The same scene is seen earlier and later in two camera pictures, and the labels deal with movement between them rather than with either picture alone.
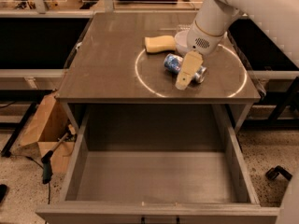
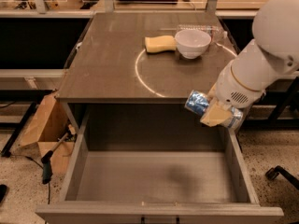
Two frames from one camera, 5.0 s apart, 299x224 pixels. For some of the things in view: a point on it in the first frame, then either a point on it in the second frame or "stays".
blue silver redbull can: x=173 y=63 → x=197 y=102
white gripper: x=202 y=40 → x=234 y=92
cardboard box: x=50 y=133 stays
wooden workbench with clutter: x=80 y=0 stays
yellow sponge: x=159 y=43 stays
